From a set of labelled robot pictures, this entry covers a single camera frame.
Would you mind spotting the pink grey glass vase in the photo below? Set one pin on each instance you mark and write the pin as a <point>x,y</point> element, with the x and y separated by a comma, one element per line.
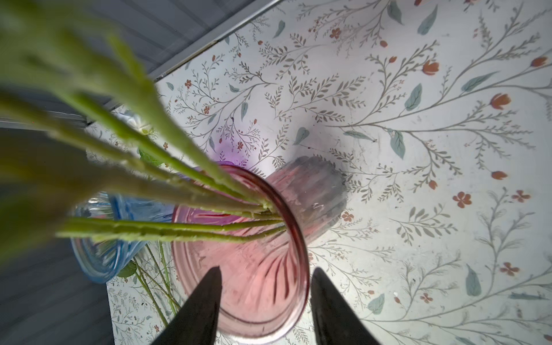
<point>265,280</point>

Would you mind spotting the blue purple glass vase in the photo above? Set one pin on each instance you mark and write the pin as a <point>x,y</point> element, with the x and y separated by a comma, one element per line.
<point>101,261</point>

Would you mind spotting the peach spray rose stem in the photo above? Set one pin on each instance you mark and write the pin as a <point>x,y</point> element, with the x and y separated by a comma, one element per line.
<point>187,193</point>

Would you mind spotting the bunch of artificial flowers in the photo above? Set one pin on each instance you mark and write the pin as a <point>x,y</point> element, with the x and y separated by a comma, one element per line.
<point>152,267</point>

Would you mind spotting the floral patterned table mat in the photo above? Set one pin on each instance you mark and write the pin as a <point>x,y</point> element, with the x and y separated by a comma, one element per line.
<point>438,115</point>

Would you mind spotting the cream white rose stem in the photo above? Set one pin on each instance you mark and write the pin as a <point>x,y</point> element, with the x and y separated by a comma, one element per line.
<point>61,48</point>

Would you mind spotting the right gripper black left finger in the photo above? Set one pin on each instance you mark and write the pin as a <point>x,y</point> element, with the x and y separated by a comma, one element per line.
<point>197,321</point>

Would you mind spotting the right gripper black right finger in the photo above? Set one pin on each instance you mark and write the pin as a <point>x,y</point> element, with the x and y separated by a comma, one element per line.
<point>333,319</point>

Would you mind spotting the beige spray rose stem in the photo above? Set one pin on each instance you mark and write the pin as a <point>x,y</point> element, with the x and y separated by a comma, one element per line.
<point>103,230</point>

